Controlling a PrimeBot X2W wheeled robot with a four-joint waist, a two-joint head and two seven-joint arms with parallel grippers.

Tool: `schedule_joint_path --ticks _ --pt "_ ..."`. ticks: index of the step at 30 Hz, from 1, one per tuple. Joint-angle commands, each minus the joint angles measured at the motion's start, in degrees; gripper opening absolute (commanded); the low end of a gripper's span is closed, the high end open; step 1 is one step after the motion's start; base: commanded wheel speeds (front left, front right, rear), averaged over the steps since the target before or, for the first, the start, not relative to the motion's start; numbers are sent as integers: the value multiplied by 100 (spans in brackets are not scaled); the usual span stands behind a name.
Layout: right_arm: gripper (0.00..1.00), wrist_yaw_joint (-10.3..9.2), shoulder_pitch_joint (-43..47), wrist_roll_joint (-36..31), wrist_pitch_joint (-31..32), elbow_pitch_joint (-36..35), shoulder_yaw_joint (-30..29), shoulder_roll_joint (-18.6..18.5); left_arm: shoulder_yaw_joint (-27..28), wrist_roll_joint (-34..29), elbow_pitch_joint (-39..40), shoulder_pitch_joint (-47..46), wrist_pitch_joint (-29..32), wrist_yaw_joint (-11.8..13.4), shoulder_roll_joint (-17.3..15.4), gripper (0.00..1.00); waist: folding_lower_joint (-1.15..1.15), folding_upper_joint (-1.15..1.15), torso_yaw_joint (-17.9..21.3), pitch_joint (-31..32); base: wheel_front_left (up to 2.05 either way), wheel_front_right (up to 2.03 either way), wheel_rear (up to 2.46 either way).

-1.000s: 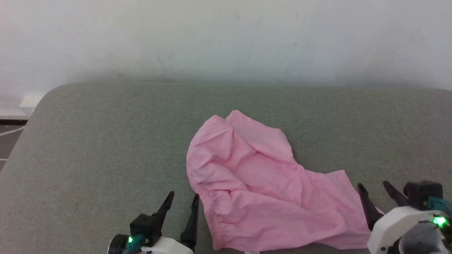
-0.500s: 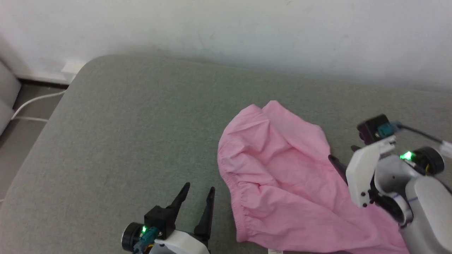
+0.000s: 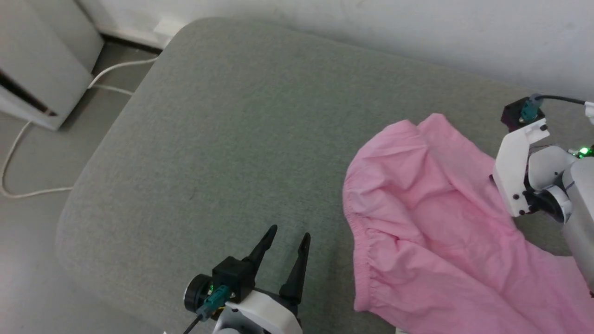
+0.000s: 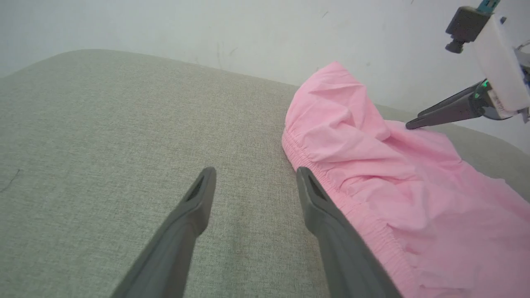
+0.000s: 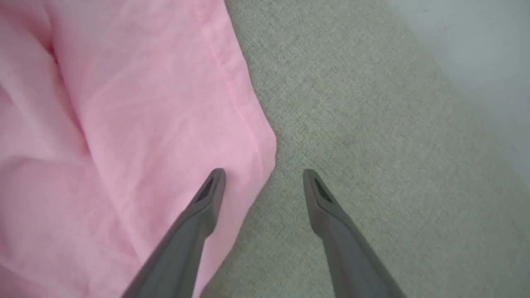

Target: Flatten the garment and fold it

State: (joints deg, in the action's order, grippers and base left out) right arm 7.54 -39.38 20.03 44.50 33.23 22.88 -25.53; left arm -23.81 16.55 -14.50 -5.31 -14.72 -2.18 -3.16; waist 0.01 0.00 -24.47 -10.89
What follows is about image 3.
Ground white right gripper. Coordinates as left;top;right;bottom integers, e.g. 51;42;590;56
491;119;551;218

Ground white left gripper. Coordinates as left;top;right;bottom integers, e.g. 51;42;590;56
215;225;312;334

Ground pink cloth garment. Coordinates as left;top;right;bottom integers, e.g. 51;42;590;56
342;113;594;334

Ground grey fabric sofa cushion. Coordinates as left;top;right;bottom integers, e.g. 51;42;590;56
55;18;594;334

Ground white appliance housing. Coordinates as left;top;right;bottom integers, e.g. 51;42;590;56
0;0;105;131

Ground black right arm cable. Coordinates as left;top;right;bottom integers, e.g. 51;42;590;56
534;94;588;107

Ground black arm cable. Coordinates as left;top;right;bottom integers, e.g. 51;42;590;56
183;314;207;334
534;94;588;107

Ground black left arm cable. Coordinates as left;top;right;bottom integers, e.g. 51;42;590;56
183;314;207;334

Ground white power cable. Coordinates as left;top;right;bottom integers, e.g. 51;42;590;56
0;57;159;199

